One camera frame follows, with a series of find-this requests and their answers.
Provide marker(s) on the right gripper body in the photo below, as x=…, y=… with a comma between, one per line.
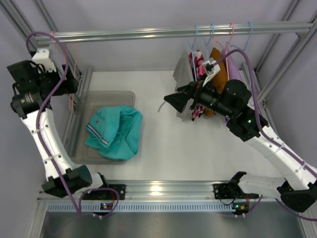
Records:
x=189, y=99

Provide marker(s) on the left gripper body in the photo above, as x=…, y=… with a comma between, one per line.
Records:
x=65, y=81

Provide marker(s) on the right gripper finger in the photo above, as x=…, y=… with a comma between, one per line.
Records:
x=184, y=89
x=177, y=100

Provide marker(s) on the grey trousers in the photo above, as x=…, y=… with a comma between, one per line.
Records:
x=183, y=76

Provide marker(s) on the teal trousers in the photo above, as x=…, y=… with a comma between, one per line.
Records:
x=115, y=132

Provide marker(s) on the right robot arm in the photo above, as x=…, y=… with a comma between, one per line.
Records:
x=297, y=187

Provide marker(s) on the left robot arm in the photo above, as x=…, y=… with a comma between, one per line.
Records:
x=35, y=82

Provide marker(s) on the pink patterned trousers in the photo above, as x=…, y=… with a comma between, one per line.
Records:
x=196, y=59

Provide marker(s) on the purple trousers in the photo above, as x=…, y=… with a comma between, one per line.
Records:
x=232, y=69

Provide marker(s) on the blue hanger of patterned trousers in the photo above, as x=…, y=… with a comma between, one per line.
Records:
x=209, y=41

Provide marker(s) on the clear plastic bin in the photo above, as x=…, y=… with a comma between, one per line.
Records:
x=92, y=101

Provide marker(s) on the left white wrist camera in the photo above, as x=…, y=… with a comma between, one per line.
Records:
x=43, y=56

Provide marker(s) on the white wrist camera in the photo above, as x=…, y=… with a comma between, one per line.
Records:
x=211, y=68
x=43, y=56

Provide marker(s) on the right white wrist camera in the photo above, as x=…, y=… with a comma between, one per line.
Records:
x=211, y=68

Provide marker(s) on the right aluminium frame strut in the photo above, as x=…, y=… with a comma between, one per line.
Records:
x=283, y=49

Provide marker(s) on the aluminium frame strut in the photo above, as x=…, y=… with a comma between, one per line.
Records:
x=19, y=18
x=283, y=49

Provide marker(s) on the left aluminium frame strut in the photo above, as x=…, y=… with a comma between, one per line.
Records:
x=19, y=18

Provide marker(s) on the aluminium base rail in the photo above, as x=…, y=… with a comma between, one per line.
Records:
x=157, y=191

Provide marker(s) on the aluminium hanging rail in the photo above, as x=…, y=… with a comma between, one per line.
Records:
x=185, y=32

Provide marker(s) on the slotted cable duct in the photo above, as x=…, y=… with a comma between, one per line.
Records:
x=101, y=207

